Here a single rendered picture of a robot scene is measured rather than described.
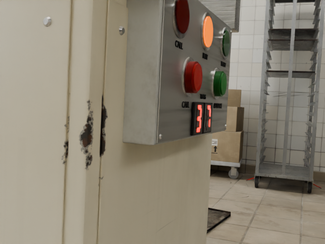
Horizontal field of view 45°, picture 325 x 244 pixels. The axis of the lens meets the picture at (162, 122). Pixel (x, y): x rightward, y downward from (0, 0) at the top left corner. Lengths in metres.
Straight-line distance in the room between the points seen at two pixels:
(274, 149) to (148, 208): 3.96
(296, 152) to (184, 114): 3.97
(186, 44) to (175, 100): 0.06
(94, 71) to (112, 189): 0.10
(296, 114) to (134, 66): 4.01
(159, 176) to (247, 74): 3.97
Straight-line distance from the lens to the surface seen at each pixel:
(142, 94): 0.32
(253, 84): 4.34
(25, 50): 0.32
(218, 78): 0.46
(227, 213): 2.68
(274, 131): 4.31
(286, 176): 3.59
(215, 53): 0.47
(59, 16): 0.30
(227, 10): 0.57
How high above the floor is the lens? 0.74
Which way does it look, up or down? 3 degrees down
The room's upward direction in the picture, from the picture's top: 3 degrees clockwise
